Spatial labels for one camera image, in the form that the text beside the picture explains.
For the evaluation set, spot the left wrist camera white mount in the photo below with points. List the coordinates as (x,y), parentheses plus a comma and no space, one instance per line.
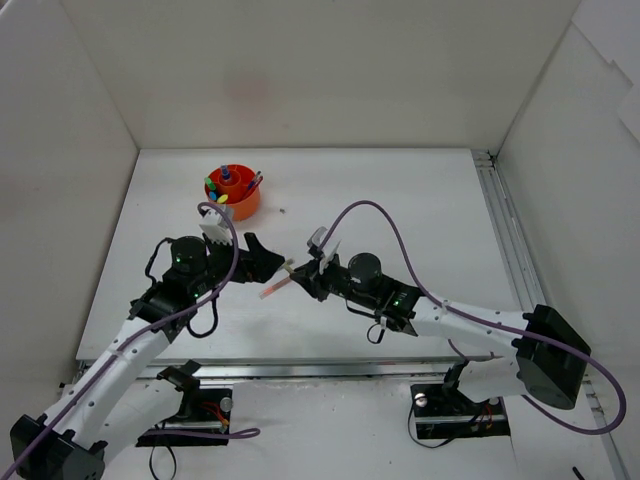
(213,225)

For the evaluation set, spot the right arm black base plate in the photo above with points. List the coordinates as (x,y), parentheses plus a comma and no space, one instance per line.
(440,414)

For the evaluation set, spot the aluminium frame rail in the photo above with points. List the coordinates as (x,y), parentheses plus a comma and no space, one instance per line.
(329,404)

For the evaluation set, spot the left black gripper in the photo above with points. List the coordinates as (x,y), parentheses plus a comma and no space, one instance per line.
(245,261)

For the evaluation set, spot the clear glue bottle blue cap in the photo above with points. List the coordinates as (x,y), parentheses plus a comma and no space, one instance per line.
(226,177)

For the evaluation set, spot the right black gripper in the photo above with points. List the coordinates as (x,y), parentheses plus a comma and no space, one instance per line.
(320,280)

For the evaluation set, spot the pink-orange slim highlighter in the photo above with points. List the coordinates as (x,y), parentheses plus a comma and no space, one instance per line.
(275,287)

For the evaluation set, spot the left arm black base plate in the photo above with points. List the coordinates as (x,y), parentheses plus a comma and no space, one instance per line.
(208,411)

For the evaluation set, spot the orange round divided container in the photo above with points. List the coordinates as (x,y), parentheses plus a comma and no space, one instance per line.
(242,207)

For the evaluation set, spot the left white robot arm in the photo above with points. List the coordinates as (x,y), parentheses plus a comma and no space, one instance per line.
(101,415)

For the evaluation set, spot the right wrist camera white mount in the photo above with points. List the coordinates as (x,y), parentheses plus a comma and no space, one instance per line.
(320,238)

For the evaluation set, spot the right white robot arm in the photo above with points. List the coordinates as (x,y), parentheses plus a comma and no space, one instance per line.
(538,353)

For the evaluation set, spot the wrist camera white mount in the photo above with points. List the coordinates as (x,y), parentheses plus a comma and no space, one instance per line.
(213,225)
(320,238)

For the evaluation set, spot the blue ballpoint pen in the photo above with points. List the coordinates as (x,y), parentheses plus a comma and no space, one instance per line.
(257,177)

